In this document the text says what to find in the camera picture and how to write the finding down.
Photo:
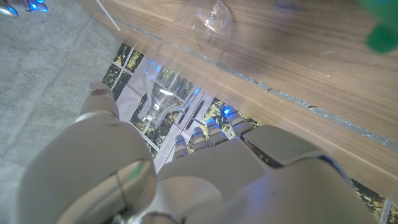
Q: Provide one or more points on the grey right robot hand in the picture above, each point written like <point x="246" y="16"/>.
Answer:
<point x="18" y="5"/>

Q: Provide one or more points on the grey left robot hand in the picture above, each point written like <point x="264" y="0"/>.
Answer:
<point x="248" y="174"/>

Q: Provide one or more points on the printed window backdrop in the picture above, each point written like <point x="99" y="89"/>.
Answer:
<point x="130" y="77"/>

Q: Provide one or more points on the green ball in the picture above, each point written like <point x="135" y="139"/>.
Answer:
<point x="382" y="34"/>

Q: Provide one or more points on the clear plastic spray bottle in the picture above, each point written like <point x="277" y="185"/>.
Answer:
<point x="186" y="46"/>

